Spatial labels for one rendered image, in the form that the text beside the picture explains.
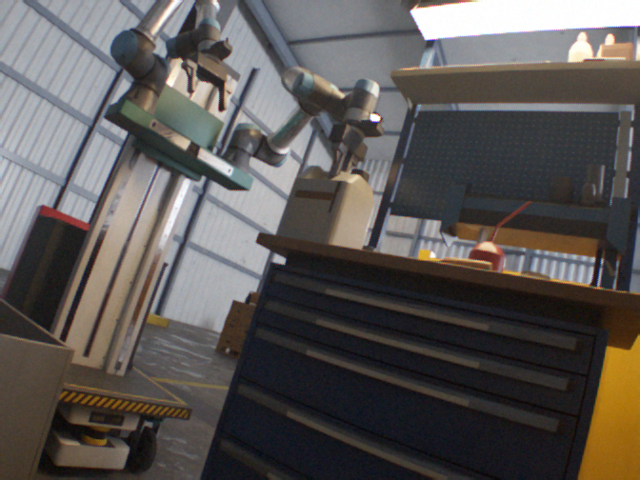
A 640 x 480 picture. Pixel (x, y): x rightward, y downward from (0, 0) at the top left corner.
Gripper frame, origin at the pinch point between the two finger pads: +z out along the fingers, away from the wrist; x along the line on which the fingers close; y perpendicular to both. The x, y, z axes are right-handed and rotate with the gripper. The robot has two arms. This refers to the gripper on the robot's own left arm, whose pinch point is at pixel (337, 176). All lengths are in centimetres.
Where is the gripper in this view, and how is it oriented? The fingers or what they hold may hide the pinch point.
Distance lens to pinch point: 125.9
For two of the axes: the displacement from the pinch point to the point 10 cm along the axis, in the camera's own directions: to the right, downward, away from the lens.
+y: -8.2, -1.2, 5.7
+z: -3.0, 9.3, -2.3
